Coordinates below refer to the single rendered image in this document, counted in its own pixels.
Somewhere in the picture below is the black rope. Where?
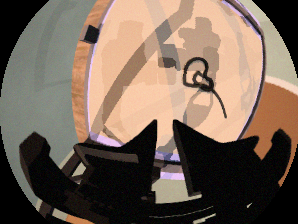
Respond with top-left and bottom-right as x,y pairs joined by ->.
183,57 -> 227,119

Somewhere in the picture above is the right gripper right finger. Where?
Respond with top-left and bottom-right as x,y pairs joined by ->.
172,119 -> 259,197

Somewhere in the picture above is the black metal frame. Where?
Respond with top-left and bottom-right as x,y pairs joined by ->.
39,138 -> 94,218

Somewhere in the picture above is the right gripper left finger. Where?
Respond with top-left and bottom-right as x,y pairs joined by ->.
73,119 -> 158,200

